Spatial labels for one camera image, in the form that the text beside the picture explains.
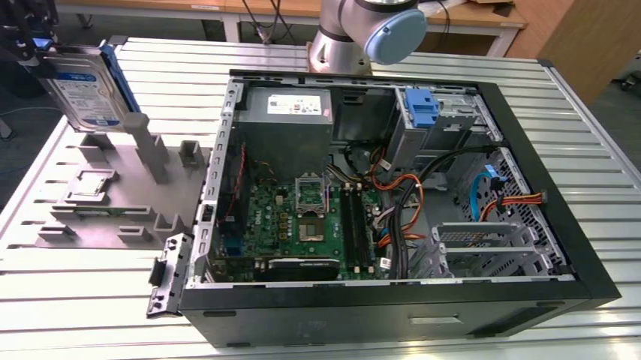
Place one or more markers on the black RAM slot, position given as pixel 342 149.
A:
pixel 354 227
pixel 348 227
pixel 362 227

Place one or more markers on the green RAM stick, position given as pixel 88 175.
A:
pixel 100 214

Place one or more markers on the metal disk bay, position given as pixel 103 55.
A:
pixel 481 249

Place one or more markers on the grey hinged slot bracket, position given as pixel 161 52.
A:
pixel 167 270

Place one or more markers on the green motherboard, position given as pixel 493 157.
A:
pixel 270 210

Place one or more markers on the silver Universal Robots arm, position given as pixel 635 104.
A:
pixel 340 22

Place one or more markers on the wooden top desk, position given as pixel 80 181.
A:
pixel 164 5

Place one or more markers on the grey power supply unit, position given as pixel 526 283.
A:
pixel 284 142

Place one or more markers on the black graphics card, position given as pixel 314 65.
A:
pixel 300 268

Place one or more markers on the grey parts rack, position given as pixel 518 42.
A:
pixel 140 210

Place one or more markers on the blue video port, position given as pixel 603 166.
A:
pixel 232 248

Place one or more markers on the blue plastic drive latch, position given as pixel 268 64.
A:
pixel 423 108

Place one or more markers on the black open PC case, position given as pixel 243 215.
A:
pixel 350 318

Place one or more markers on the black case fan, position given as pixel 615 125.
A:
pixel 231 187

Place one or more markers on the silver CPU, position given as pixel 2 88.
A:
pixel 88 185

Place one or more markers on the hard disk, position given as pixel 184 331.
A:
pixel 84 93

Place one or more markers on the silver drive cage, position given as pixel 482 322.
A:
pixel 404 142

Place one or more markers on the CPU socket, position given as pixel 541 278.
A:
pixel 314 232

